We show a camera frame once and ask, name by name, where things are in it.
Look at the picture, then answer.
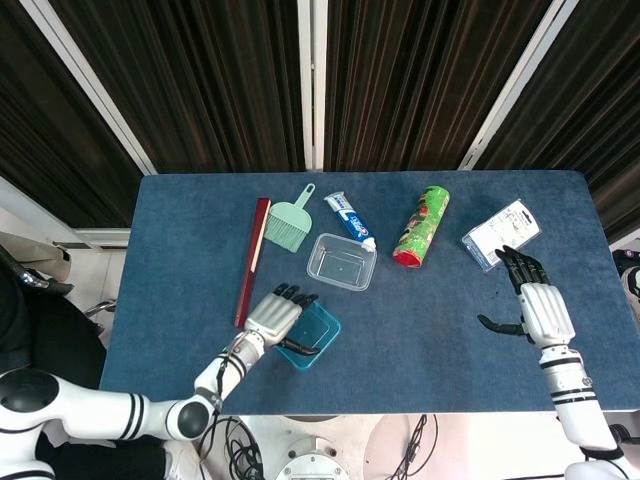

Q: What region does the teal plastic lid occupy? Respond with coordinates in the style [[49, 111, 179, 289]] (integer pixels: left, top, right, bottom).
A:
[[275, 301, 343, 372]]

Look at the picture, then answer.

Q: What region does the green chip can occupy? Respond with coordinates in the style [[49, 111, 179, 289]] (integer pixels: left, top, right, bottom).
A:
[[392, 185, 451, 270]]

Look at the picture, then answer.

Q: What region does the chrome black chair armrest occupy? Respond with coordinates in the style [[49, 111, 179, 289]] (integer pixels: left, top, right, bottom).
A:
[[14, 269, 75, 297]]

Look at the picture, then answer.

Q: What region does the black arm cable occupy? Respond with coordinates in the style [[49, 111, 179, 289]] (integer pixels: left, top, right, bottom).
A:
[[198, 343, 237, 454]]

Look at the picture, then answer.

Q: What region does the black white device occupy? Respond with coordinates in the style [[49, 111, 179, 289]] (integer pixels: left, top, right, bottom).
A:
[[612, 248, 640, 302]]

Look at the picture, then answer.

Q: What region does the chrome chair tube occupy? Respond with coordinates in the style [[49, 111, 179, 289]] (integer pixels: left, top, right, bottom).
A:
[[83, 298, 118, 317]]

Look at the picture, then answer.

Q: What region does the dark red folded fan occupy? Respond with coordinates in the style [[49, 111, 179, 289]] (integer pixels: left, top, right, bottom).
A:
[[233, 197, 272, 331]]

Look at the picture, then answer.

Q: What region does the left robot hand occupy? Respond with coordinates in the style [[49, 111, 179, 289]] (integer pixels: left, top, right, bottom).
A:
[[243, 282, 321, 357]]

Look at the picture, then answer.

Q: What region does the mint green small brush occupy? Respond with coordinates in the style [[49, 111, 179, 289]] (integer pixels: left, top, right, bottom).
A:
[[263, 183, 317, 253]]

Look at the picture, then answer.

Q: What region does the black floor cable bundle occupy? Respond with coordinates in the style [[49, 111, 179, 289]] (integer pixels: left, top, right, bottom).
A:
[[199, 415, 264, 480]]

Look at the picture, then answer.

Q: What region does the blue white toothpaste tube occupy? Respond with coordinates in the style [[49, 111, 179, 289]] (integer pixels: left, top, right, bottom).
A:
[[323, 193, 378, 253]]

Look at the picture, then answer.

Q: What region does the clear blister pack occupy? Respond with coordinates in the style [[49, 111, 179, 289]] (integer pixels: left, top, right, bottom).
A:
[[460, 198, 543, 273]]

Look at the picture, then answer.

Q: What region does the thin black floor cable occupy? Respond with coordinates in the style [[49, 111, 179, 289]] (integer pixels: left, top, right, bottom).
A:
[[384, 413, 440, 480]]

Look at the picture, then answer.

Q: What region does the white window post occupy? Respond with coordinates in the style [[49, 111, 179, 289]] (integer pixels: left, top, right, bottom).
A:
[[19, 0, 159, 176], [297, 0, 329, 172], [458, 0, 581, 172]]

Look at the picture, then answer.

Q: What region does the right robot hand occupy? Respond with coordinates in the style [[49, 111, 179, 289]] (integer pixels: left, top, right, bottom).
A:
[[477, 244, 577, 350]]

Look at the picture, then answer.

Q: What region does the transparent plastic container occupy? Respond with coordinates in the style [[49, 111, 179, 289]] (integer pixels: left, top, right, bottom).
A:
[[306, 232, 377, 292]]

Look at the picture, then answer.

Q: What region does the white shoe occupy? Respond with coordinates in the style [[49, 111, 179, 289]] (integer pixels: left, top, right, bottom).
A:
[[162, 434, 212, 480]]

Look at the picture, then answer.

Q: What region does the person in black clothes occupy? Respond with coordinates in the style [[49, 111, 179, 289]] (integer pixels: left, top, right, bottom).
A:
[[0, 249, 169, 480]]

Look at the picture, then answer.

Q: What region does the blue felt table mat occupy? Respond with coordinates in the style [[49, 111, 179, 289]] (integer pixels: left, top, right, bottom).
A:
[[98, 170, 640, 417]]

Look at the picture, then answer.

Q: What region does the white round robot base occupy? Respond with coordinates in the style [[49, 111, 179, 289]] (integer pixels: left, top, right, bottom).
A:
[[274, 434, 351, 480]]

